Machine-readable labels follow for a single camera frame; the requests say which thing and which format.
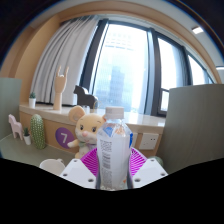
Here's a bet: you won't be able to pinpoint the grey window curtain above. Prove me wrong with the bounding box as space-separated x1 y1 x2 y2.
30 15 100 106

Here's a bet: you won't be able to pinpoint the cream ceramic cup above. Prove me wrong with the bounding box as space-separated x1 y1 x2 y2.
39 158 66 177

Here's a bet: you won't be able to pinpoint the black horse figurine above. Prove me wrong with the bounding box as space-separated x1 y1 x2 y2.
73 84 100 110

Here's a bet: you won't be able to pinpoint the white wall socket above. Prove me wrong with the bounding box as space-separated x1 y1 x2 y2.
130 132 138 148
138 132 160 151

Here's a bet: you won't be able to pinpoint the beige plush mouse toy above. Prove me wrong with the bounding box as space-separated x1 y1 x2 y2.
67 105 108 160

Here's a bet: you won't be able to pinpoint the clear plastic water bottle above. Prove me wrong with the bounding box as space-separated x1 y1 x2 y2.
95 106 134 192

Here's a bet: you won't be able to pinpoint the small plant in white pot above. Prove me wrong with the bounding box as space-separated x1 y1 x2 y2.
22 126 33 146
28 91 37 109

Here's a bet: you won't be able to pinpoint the pink horse figurine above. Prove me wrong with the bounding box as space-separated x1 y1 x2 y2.
8 113 24 141

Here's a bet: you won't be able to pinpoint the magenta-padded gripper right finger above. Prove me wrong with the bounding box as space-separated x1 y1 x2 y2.
127 146 169 190

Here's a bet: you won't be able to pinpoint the purple round number sign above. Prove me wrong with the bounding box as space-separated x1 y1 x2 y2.
54 126 77 149

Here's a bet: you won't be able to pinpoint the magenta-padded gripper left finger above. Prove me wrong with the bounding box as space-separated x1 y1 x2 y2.
59 147 100 190

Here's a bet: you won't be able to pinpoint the ceiling lights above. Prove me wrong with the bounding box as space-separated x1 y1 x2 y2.
191 25 224 71

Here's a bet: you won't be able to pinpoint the tall green cactus decoration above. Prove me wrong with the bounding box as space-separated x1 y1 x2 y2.
29 113 47 150

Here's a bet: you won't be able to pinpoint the green desk partition panel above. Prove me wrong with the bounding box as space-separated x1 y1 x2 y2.
0 77 18 139
156 83 224 174

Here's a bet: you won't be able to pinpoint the wooden hand sculpture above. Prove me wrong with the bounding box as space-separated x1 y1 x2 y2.
53 65 70 111

